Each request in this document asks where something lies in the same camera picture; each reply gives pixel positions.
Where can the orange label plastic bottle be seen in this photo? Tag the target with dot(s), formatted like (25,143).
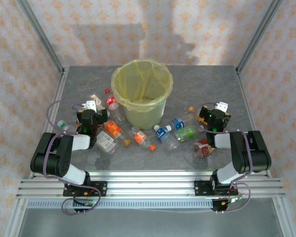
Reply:
(113,129)
(140,137)

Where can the small green band bottle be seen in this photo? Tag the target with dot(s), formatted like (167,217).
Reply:
(64,126)

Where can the large clear white label bottle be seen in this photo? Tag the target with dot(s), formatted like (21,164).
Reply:
(104,141)

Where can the green label clear bottle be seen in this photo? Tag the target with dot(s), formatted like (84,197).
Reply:
(186,133)

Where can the blue label clear bottle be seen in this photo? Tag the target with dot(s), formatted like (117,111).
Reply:
(177,123)

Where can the red brown label bottle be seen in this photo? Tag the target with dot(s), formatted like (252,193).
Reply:
(202,148)

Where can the blue label white cap bottle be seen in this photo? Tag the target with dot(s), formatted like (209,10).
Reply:
(162,133)

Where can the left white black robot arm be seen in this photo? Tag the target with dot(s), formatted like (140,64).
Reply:
(51,153)

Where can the green mesh waste bin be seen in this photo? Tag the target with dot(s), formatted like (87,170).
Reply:
(145,118)

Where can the yellow plastic bin liner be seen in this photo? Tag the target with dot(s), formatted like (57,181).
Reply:
(128,74)

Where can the red label cola bottle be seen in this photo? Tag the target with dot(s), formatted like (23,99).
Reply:
(111,101)

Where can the small circuit board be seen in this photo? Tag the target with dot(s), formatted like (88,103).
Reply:
(233,200)
(87,203)

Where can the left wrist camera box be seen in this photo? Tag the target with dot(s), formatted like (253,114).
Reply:
(91,105)

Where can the aluminium table side rail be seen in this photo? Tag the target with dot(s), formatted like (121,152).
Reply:
(246,98)
(58,93)

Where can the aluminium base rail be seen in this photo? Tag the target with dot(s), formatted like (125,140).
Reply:
(150,184)

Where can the aluminium frame post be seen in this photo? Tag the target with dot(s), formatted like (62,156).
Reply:
(257,37)
(42,37)

